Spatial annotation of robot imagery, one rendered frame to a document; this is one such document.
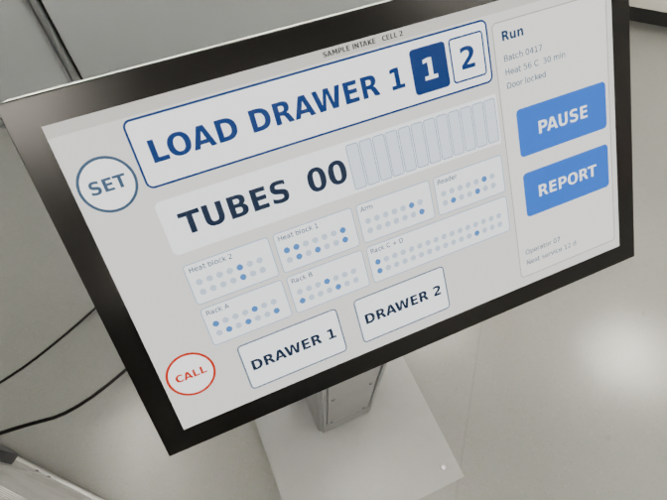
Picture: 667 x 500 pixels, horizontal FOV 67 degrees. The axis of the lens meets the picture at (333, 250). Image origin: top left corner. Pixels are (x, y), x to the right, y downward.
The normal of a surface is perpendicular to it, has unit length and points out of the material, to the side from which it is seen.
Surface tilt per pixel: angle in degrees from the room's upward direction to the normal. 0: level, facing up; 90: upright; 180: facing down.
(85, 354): 0
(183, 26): 90
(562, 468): 0
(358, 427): 0
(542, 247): 50
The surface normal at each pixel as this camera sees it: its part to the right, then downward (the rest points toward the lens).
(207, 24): -0.28, 0.83
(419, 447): 0.04, -0.46
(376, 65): 0.32, 0.29
